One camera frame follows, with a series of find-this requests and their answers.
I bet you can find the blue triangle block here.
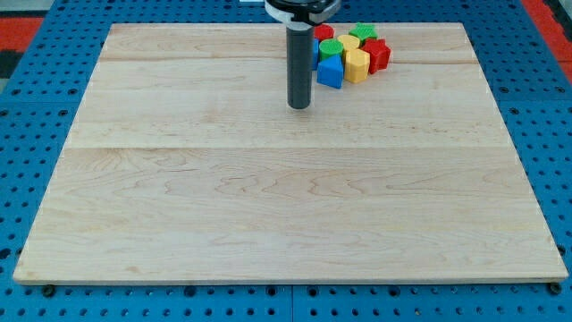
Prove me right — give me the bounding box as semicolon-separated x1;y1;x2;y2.
316;55;344;89

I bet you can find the light wooden board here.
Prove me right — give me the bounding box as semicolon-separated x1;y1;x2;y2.
13;23;568;285

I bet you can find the blue block behind pusher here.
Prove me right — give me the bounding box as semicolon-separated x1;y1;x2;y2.
312;38;320;71

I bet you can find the green cylinder block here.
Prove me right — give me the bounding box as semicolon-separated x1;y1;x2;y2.
318;38;343;61

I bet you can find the yellow hexagon block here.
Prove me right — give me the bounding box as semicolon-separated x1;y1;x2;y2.
344;48;370;83

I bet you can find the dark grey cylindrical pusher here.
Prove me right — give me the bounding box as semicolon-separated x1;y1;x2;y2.
286;26;314;109

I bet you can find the red cylinder block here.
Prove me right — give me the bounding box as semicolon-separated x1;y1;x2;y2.
314;23;335;42

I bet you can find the yellow cylinder block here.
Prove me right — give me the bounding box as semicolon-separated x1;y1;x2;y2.
337;34;361;52

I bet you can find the red star block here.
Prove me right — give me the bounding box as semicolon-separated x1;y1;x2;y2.
361;38;391;74

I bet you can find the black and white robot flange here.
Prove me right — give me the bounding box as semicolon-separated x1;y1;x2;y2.
264;0;341;30

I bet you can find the green star block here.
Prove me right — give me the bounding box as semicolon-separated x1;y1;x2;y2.
349;22;378;42

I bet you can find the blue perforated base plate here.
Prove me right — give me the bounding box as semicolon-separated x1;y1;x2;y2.
1;0;571;321

